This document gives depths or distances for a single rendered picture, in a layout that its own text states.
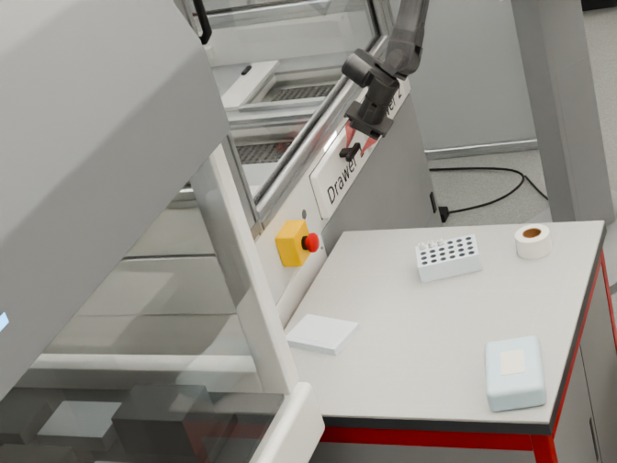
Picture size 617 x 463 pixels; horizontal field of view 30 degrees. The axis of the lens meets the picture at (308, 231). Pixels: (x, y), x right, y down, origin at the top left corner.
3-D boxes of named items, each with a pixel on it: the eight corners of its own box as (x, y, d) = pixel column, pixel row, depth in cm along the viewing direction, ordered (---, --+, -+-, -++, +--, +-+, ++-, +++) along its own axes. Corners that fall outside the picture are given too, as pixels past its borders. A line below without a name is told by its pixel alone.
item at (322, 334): (361, 329, 223) (359, 322, 222) (336, 355, 217) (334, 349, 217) (309, 320, 231) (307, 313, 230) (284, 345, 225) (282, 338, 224)
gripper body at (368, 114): (351, 106, 260) (363, 80, 255) (391, 127, 259) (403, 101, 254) (342, 118, 255) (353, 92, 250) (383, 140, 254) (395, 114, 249)
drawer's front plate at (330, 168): (369, 155, 275) (358, 114, 270) (329, 220, 253) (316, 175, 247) (363, 156, 276) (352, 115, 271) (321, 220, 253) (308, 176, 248)
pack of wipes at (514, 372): (487, 360, 204) (483, 340, 202) (542, 352, 202) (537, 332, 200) (489, 414, 191) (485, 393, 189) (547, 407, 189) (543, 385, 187)
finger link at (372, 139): (346, 137, 265) (361, 105, 259) (374, 152, 264) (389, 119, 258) (337, 151, 259) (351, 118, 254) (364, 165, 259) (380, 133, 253)
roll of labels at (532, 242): (534, 263, 227) (532, 246, 225) (510, 253, 232) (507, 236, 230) (560, 246, 230) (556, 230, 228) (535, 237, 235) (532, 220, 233)
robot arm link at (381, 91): (391, 86, 246) (406, 79, 250) (367, 68, 248) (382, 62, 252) (379, 111, 250) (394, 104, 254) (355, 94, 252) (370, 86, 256)
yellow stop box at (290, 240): (317, 248, 239) (308, 218, 235) (305, 267, 233) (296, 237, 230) (295, 248, 241) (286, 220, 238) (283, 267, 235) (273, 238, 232)
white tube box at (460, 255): (477, 249, 237) (474, 233, 235) (482, 270, 230) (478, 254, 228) (419, 262, 239) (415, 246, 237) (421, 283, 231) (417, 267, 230)
